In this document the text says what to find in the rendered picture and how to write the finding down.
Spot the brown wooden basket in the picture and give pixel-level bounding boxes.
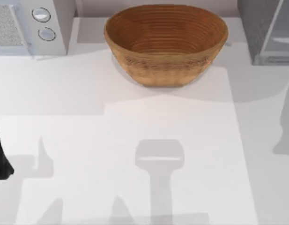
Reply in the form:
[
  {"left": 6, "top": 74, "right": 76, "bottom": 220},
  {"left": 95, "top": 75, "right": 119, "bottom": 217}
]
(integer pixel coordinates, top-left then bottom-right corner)
[{"left": 103, "top": 4, "right": 229, "bottom": 88}]

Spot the pale microwave oven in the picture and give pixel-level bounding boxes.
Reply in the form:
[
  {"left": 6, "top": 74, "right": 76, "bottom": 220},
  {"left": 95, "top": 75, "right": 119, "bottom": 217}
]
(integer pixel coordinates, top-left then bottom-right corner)
[{"left": 0, "top": 0, "right": 77, "bottom": 60}]

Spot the round microwave knob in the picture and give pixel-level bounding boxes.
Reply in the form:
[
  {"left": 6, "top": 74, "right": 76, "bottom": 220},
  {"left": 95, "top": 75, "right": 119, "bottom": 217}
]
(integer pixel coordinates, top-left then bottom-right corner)
[
  {"left": 37, "top": 27, "right": 57, "bottom": 42},
  {"left": 31, "top": 7, "right": 51, "bottom": 23}
]

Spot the grey cabinet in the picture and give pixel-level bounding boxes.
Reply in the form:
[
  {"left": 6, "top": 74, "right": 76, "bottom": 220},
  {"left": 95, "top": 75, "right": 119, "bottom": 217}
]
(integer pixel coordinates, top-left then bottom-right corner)
[{"left": 237, "top": 0, "right": 289, "bottom": 66}]

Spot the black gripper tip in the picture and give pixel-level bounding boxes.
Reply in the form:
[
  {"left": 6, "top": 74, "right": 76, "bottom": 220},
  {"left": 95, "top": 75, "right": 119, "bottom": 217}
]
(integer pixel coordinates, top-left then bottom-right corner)
[{"left": 0, "top": 120, "right": 15, "bottom": 180}]

